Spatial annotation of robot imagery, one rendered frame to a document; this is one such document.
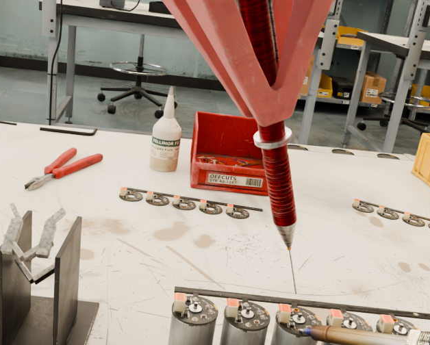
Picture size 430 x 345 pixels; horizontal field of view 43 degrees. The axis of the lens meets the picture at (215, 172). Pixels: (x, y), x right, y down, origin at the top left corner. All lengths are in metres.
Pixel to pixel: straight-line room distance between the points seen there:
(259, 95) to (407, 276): 0.34
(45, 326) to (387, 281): 0.29
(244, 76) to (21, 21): 4.65
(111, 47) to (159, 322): 4.41
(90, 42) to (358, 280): 4.38
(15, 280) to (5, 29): 4.56
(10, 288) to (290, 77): 0.21
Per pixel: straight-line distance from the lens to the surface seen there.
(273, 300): 0.32
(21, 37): 4.85
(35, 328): 0.38
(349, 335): 0.28
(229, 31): 0.19
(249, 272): 0.46
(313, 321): 0.31
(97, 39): 4.75
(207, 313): 0.29
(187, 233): 0.51
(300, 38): 0.21
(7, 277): 0.33
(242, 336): 0.29
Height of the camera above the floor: 0.98
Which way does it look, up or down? 20 degrees down
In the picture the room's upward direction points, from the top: 8 degrees clockwise
